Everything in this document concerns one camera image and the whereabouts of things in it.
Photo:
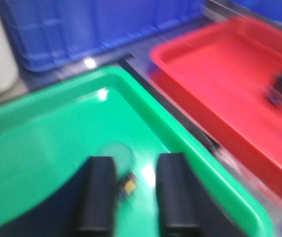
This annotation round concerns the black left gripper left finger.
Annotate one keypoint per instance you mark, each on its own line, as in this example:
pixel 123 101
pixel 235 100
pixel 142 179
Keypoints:
pixel 94 215

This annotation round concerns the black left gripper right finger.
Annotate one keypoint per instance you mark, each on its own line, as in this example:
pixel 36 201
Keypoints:
pixel 176 204

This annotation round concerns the green plastic tray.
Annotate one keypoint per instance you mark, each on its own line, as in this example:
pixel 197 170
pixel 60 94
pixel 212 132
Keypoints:
pixel 47 136

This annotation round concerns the red plastic tray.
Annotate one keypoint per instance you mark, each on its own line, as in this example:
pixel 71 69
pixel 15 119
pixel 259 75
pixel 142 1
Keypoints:
pixel 219 75

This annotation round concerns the blue bin cart top right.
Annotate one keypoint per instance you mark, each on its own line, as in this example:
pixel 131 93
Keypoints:
pixel 49 33

